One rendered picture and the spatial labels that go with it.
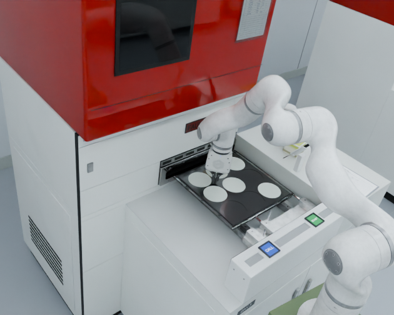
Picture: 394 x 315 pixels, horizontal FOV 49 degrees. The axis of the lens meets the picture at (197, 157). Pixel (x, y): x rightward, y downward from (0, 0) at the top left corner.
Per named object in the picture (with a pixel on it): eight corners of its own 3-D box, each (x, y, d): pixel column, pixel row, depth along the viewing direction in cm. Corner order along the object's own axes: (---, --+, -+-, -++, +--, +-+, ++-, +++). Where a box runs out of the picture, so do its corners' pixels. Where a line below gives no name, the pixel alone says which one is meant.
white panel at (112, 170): (77, 219, 169) (74, 132, 145) (227, 155, 216) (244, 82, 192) (81, 223, 167) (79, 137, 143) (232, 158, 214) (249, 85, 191)
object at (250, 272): (223, 285, 152) (230, 259, 144) (317, 223, 184) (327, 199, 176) (242, 304, 147) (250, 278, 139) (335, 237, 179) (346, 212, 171)
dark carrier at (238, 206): (177, 177, 185) (177, 175, 185) (234, 152, 205) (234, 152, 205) (232, 226, 166) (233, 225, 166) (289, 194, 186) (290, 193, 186)
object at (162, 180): (157, 184, 187) (159, 167, 181) (230, 153, 213) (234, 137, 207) (160, 186, 186) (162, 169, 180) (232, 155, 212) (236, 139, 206)
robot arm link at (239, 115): (231, 117, 140) (197, 147, 167) (272, 112, 146) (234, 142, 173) (223, 92, 142) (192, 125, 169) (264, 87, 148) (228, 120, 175)
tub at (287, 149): (281, 151, 199) (285, 139, 195) (289, 145, 204) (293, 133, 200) (295, 159, 195) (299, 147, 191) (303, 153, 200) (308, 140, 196)
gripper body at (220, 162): (207, 149, 171) (204, 171, 177) (233, 154, 170) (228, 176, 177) (210, 139, 177) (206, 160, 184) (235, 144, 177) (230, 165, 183)
